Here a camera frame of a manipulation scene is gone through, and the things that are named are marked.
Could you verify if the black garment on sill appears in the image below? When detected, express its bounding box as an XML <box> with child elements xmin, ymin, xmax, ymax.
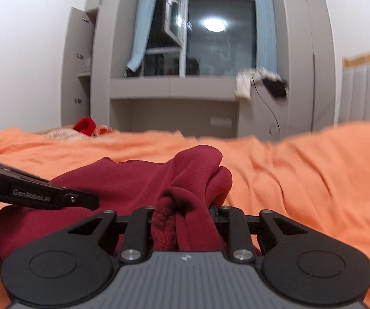
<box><xmin>262</xmin><ymin>78</ymin><xmax>289</xmax><ymax>100</ymax></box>

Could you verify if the black cable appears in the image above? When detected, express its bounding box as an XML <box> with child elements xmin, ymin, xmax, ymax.
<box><xmin>250</xmin><ymin>72</ymin><xmax>316</xmax><ymax>138</ymax></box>

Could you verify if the open wardrobe door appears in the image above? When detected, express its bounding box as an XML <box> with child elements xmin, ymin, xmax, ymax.
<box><xmin>61</xmin><ymin>7</ymin><xmax>94</xmax><ymax>126</ymax></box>

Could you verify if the grey padded headboard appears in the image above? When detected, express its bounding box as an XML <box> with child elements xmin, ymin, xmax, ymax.
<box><xmin>338</xmin><ymin>52</ymin><xmax>370</xmax><ymax>124</ymax></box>

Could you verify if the bright red garment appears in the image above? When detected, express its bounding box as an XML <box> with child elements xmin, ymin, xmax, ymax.
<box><xmin>73</xmin><ymin>116</ymin><xmax>96</xmax><ymax>136</ymax></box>

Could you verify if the pink patterned bedsheet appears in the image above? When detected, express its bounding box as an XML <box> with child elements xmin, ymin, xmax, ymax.
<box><xmin>38</xmin><ymin>126</ymin><xmax>121</xmax><ymax>142</ymax></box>

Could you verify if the right light blue curtain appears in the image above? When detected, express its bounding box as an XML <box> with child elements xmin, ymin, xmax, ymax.
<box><xmin>255</xmin><ymin>0</ymin><xmax>278</xmax><ymax>73</ymax></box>

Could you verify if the orange duvet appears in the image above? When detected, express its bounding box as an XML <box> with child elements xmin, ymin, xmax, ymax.
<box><xmin>0</xmin><ymin>122</ymin><xmax>370</xmax><ymax>307</ymax></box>

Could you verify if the white garment on sill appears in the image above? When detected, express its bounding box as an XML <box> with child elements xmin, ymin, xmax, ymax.
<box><xmin>235</xmin><ymin>68</ymin><xmax>281</xmax><ymax>100</ymax></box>

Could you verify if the dark red knit sweater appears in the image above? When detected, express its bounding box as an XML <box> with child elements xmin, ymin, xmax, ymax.
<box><xmin>0</xmin><ymin>145</ymin><xmax>232</xmax><ymax>266</ymax></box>

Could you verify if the left light blue curtain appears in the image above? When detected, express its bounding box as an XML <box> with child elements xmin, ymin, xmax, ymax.
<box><xmin>126</xmin><ymin>0</ymin><xmax>156</xmax><ymax>73</ymax></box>

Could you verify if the white wall socket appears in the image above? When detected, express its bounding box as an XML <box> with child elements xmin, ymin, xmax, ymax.
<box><xmin>210</xmin><ymin>116</ymin><xmax>232</xmax><ymax>128</ymax></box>

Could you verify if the window with open sash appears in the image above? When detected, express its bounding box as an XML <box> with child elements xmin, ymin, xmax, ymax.
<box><xmin>139</xmin><ymin>0</ymin><xmax>257</xmax><ymax>77</ymax></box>

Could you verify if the light blue curtain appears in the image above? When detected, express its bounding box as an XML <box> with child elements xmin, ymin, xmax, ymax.
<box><xmin>255</xmin><ymin>0</ymin><xmax>278</xmax><ymax>73</ymax></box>
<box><xmin>126</xmin><ymin>0</ymin><xmax>156</xmax><ymax>73</ymax></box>

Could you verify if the grey wardrobe unit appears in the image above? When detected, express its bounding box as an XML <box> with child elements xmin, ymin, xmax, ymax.
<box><xmin>60</xmin><ymin>0</ymin><xmax>336</xmax><ymax>140</ymax></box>

